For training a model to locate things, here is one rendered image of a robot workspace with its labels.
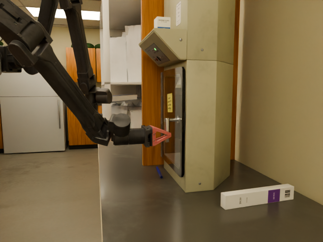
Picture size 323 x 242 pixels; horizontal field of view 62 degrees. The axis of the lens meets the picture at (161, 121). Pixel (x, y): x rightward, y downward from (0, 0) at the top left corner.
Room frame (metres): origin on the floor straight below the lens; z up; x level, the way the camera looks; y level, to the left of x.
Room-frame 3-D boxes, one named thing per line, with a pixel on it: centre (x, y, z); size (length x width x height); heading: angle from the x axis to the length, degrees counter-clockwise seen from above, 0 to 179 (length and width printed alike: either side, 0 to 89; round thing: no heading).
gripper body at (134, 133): (0.94, 0.08, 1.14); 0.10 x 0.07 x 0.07; 13
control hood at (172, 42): (1.07, 0.01, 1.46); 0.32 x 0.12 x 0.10; 14
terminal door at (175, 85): (1.08, -0.04, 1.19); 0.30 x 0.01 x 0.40; 13
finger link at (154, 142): (0.96, 0.01, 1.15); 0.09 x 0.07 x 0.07; 103
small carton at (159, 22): (1.03, 0.00, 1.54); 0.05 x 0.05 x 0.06; 15
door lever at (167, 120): (0.97, -0.04, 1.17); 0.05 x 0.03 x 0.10; 103
